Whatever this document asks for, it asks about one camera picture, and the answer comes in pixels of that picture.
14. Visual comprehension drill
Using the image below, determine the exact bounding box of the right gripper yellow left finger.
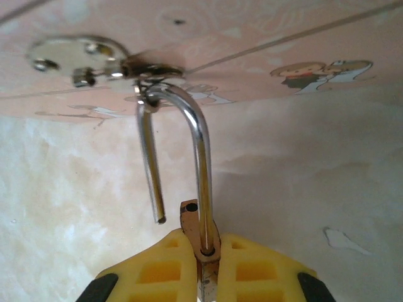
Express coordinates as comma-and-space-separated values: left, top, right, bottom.
75, 228, 200, 302

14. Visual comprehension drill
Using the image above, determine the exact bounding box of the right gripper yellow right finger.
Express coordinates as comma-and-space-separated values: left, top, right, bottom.
217, 232, 334, 302

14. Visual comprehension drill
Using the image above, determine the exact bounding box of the brass padlock chrome shackle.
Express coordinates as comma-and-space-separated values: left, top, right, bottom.
134, 83, 223, 302

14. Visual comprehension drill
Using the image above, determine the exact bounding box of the pink tin box cartoon couple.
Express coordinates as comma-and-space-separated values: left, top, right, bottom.
0, 0, 403, 127

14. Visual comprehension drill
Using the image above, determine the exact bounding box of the chrome tin hasp latch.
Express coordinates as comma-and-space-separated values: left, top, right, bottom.
25, 34, 186, 89

